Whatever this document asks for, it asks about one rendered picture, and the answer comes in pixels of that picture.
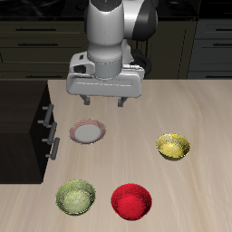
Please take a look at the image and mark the white plate with red rim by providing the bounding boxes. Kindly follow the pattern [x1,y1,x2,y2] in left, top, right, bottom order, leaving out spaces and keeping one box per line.
[68,119,107,145]

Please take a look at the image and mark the dark grey kitchen cupboard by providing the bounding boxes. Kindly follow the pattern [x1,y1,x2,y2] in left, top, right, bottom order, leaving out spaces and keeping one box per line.
[187,17,232,81]

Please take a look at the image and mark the dark olive kitchen cupboards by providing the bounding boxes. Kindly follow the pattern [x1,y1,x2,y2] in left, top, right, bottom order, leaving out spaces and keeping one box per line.
[0,18,198,81]

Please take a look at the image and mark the grey cabinet drawer handle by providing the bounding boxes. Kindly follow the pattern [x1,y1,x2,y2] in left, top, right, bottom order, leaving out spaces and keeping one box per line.
[42,103,55,128]
[44,137,61,161]
[37,120,58,146]

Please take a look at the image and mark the red bowl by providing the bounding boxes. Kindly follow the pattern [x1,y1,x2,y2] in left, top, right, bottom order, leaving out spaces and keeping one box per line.
[111,182,153,221]

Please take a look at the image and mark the dark wooden cabinet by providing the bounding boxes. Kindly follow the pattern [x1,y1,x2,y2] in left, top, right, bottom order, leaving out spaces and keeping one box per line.
[0,79,61,185]

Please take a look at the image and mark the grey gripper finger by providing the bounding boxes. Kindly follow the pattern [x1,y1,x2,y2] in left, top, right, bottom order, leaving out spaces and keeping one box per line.
[117,96,129,108]
[79,93,92,106]

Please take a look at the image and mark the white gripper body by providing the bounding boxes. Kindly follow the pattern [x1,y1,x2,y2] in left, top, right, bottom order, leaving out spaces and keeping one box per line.
[65,62,146,100]

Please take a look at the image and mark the yellow bowl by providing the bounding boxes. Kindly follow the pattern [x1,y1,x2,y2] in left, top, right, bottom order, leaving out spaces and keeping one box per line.
[155,132,191,161]

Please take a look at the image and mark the green bowl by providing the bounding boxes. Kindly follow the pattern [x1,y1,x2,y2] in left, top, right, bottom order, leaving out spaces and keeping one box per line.
[54,179,97,217]

